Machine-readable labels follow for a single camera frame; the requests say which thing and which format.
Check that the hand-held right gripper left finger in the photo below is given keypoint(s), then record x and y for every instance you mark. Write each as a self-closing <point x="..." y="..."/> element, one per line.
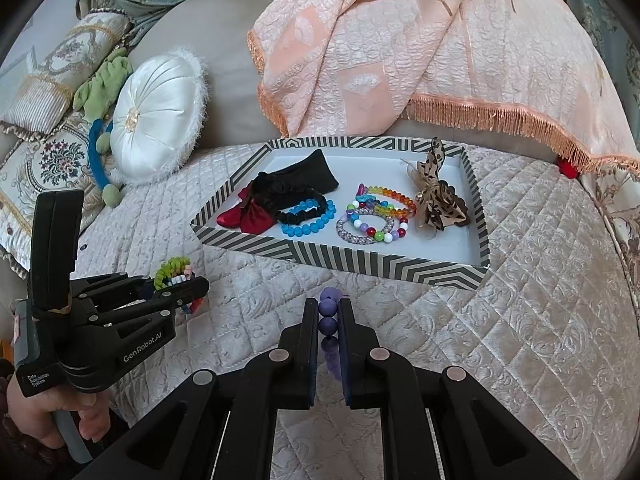
<point x="314" y="340"/>

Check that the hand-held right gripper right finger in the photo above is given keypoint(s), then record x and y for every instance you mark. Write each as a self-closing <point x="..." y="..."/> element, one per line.
<point x="345" y="350"/>

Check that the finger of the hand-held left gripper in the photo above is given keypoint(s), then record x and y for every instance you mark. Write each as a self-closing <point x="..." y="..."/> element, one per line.
<point x="115" y="287"/>
<point x="165" y="305"/>

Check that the pink silver beaded bangle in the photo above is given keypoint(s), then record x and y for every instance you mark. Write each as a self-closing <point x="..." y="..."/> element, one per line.
<point x="345" y="232"/>

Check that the striped cardboard box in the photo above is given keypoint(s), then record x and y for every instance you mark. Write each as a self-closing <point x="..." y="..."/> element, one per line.
<point x="450" y="247"/>

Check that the black scrunchie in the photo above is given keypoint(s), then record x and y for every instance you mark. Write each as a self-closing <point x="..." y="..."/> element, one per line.
<point x="280" y="190"/>

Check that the black fabric pouch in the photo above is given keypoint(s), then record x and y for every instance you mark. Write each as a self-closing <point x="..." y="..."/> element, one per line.
<point x="310" y="167"/>

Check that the person's left forearm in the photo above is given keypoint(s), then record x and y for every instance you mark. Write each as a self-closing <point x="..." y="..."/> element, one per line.
<point x="25" y="460"/>

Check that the person's left hand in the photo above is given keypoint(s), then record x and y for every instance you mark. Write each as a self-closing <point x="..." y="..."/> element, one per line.
<point x="35" y="415"/>

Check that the red bow hair clip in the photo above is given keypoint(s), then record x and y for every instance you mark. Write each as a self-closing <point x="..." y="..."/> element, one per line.
<point x="252" y="220"/>

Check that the blue band with green pompoms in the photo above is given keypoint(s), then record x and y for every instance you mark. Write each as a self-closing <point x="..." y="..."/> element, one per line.
<point x="96" y="155"/>

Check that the floral embroidered cushion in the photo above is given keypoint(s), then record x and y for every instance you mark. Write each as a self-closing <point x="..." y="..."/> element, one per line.
<point x="50" y="170"/>

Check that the white round satin cushion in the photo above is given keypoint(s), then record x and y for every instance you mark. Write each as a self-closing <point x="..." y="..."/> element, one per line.
<point x="155" y="115"/>

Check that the leopard print bow hair clip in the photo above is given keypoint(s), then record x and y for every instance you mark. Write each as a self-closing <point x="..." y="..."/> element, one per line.
<point x="440" y="200"/>

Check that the quilted beige bedspread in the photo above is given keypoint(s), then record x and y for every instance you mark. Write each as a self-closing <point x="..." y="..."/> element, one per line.
<point x="525" y="310"/>

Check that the green plush toy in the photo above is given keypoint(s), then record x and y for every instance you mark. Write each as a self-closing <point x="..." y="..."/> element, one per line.
<point x="105" y="82"/>

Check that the gold striped cushion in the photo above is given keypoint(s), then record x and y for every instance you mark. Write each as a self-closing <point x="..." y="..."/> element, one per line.
<point x="55" y="65"/>

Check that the beige padded backrest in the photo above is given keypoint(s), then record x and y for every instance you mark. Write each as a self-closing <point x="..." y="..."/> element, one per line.
<point x="230" y="60"/>

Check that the small red object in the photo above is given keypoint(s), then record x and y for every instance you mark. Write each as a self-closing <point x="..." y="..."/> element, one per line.
<point x="567" y="168"/>

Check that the floral patterned bedspread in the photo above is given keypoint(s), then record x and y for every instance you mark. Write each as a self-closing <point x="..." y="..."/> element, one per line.
<point x="620" y="215"/>

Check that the pink fringed blanket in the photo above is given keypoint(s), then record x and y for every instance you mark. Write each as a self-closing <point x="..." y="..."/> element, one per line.
<point x="450" y="35"/>

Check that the blue damask curtain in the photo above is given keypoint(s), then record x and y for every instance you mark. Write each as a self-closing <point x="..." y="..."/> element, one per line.
<point x="615" y="20"/>

